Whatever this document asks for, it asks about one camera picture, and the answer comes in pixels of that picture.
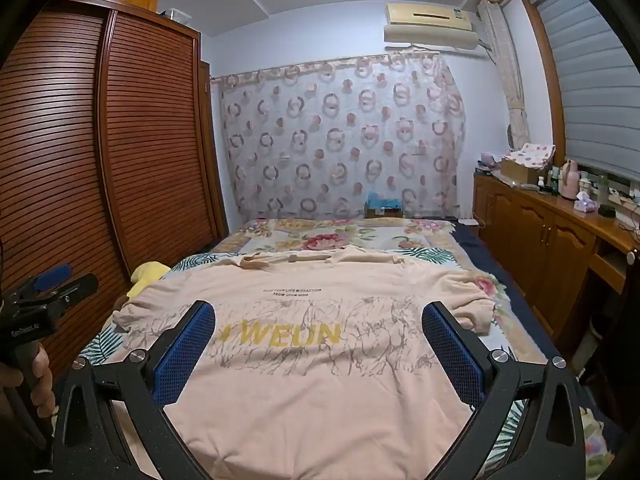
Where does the circle patterned sheer curtain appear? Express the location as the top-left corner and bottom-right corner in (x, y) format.
(210, 50), (468, 221)

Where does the small cardboard box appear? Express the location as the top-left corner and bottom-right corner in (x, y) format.
(364, 202), (405, 219)

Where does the wooden sideboard cabinet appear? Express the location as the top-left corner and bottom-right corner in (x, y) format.
(472, 170), (640, 351)

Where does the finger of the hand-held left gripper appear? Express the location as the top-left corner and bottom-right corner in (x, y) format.
(20, 263), (74, 293)
(47, 272), (99, 311)

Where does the grey window blind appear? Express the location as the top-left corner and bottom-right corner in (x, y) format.
(530, 0), (640, 181)

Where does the person's left hand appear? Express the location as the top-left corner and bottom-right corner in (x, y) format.
(0, 345), (57, 418)

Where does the yellow plush toy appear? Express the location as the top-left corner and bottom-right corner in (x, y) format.
(126, 261), (171, 301)

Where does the pink thermos jug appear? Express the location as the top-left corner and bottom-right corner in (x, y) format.
(561, 160), (581, 200)

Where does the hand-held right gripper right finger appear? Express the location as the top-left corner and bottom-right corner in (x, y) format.
(421, 301), (586, 480)

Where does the beige window curtain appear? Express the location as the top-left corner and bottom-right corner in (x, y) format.
(477, 0), (531, 151)

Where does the wooden louvered wardrobe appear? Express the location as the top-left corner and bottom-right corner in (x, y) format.
(0, 0), (231, 391)

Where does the beige air conditioner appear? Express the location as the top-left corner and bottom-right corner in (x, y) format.
(383, 2), (480, 51)

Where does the pink printed t-shirt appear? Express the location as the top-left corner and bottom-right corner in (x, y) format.
(111, 247), (501, 480)

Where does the palm leaf printed blanket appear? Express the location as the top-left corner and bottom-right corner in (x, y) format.
(75, 247), (556, 480)

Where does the floral blanket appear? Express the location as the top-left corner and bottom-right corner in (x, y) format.
(210, 217), (606, 466)
(190, 217), (631, 441)

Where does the open cardboard box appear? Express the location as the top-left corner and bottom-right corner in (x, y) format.
(500, 157), (551, 186)

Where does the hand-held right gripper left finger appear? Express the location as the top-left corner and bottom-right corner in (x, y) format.
(50, 300), (221, 480)

